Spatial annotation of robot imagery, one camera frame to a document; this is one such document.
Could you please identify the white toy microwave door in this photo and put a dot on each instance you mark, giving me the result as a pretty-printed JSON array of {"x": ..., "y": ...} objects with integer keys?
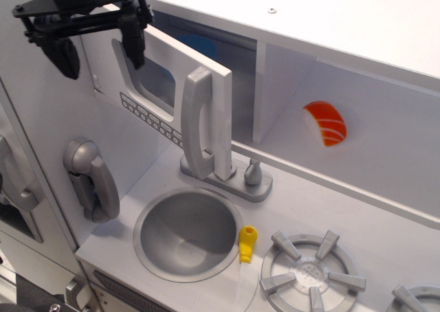
[{"x": 178, "y": 91}]

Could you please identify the white toy kitchen cabinet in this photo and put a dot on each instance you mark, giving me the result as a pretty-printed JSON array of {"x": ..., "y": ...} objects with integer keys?
[{"x": 375, "y": 61}]

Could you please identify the grey toy faucet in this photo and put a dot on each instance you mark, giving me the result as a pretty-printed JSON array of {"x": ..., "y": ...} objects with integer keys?
[{"x": 237, "y": 184}]

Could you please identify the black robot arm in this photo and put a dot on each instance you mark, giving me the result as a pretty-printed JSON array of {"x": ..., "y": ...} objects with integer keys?
[{"x": 51, "y": 23}]

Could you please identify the grey toy sink basin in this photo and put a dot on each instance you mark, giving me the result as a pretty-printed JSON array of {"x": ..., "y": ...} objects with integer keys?
[{"x": 187, "y": 234}]

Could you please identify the orange salmon sushi toy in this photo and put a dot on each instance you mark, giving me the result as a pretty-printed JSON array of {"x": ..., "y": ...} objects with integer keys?
[{"x": 324, "y": 122}]

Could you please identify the yellow handled toy knife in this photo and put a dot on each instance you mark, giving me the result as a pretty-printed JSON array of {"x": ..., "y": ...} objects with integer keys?
[{"x": 248, "y": 275}]

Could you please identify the blue plastic bowl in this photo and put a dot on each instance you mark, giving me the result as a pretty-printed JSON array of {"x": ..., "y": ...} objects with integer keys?
[{"x": 201, "y": 44}]

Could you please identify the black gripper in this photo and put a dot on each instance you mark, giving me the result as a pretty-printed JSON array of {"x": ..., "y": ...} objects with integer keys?
[{"x": 73, "y": 17}]

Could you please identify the grey toy stove burner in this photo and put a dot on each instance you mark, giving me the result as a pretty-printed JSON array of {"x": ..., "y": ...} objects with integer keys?
[{"x": 307, "y": 272}]

